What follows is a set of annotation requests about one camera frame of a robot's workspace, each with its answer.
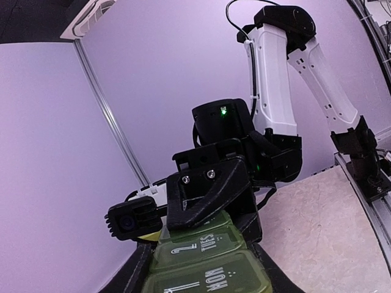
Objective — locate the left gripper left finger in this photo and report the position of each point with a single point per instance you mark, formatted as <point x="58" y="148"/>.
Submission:
<point x="132" y="275"/>

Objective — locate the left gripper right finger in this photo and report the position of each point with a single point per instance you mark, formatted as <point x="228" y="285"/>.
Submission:
<point x="279" y="280"/>

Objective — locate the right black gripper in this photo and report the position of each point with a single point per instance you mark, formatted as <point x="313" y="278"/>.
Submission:
<point x="210" y="179"/>

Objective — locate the green weekly pill organizer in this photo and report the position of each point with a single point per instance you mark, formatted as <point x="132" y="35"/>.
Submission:
<point x="211" y="258"/>

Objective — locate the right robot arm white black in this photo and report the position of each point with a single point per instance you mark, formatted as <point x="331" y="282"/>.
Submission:
<point x="280" y="37"/>

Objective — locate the lime green bowl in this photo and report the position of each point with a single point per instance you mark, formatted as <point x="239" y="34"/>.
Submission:
<point x="153" y="237"/>

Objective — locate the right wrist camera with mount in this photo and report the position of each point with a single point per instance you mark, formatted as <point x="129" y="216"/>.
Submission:
<point x="143" y="212"/>

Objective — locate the front aluminium rail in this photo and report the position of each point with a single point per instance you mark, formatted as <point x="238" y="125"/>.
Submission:
<point x="378" y="211"/>

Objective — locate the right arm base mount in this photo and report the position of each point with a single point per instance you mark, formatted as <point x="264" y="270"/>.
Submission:
<point x="366" y="170"/>

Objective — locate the right aluminium frame post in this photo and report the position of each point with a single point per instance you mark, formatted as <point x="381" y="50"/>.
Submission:
<point x="80" y="17"/>

